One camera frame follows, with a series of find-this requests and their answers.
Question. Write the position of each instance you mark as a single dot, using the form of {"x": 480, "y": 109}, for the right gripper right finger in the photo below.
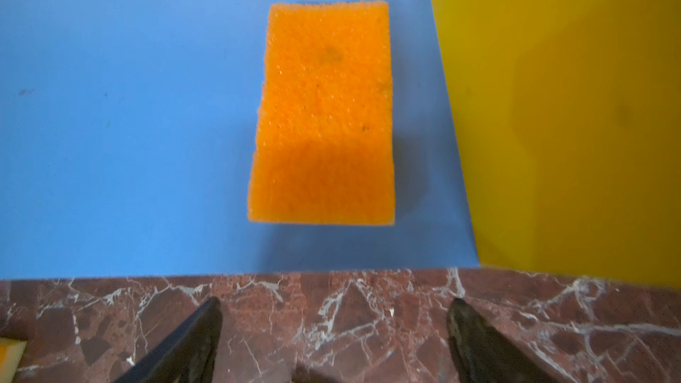
{"x": 481, "y": 353}

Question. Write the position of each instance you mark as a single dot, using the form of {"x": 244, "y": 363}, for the orange sponge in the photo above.
{"x": 11, "y": 352}
{"x": 324, "y": 136}

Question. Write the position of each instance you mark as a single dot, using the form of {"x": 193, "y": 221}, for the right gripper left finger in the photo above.
{"x": 188, "y": 354}

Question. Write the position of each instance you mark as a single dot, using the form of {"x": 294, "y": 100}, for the yellow shelf with coloured boards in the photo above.
{"x": 537, "y": 135}

